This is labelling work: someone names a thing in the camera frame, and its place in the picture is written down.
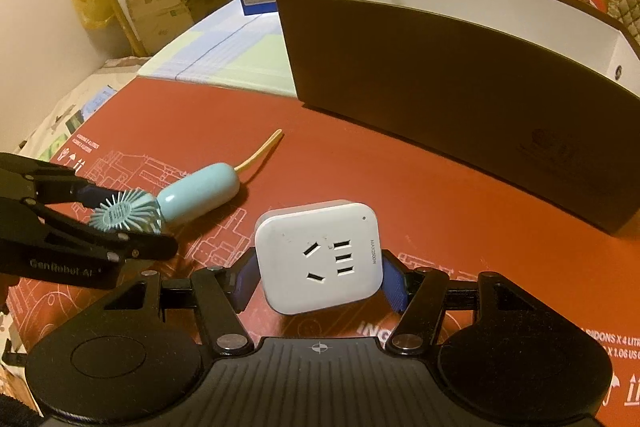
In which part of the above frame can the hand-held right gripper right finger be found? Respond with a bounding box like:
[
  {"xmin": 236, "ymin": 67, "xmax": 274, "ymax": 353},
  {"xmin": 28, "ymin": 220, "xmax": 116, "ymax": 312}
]
[{"xmin": 382, "ymin": 249, "xmax": 526, "ymax": 353}]

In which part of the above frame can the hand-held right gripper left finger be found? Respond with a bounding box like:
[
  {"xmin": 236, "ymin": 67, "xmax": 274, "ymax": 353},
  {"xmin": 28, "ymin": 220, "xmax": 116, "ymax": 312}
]
[{"xmin": 102, "ymin": 252, "xmax": 261, "ymax": 355}]

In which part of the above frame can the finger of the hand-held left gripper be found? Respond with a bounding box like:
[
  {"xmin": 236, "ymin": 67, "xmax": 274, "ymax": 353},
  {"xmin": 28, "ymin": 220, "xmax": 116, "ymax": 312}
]
[
  {"xmin": 0, "ymin": 152, "xmax": 108, "ymax": 210},
  {"xmin": 0, "ymin": 198, "xmax": 180, "ymax": 263}
]

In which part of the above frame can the white socket adapter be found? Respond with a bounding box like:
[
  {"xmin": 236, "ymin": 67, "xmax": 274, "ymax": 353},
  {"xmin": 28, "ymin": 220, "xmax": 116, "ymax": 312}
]
[{"xmin": 254, "ymin": 199, "xmax": 385, "ymax": 315}]

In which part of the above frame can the mint handheld fan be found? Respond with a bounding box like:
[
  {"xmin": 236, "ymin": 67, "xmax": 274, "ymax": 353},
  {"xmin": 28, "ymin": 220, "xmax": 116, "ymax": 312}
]
[{"xmin": 90, "ymin": 129, "xmax": 285, "ymax": 238}]

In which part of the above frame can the brown storage box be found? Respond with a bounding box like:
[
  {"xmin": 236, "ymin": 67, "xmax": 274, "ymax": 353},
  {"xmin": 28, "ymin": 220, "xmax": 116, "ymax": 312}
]
[{"xmin": 276, "ymin": 0, "xmax": 640, "ymax": 235}]

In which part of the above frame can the landscape picture box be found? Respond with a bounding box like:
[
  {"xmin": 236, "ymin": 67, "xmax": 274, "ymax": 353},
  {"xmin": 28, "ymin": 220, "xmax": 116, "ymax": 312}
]
[{"xmin": 47, "ymin": 84, "xmax": 118, "ymax": 160}]

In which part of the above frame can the red printed cardboard sheet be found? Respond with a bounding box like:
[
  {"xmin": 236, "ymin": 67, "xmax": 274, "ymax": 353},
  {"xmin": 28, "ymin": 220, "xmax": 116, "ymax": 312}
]
[{"xmin": 10, "ymin": 74, "xmax": 640, "ymax": 427}]

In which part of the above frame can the pastel checked cloth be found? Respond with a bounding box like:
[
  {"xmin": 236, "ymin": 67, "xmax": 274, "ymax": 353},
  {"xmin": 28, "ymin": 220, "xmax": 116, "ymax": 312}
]
[{"xmin": 136, "ymin": 0, "xmax": 301, "ymax": 98}]

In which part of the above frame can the beige quilted cloth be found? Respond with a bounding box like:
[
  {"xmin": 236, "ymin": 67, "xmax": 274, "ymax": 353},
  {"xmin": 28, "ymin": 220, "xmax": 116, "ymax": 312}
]
[{"xmin": 600, "ymin": 0, "xmax": 640, "ymax": 42}]

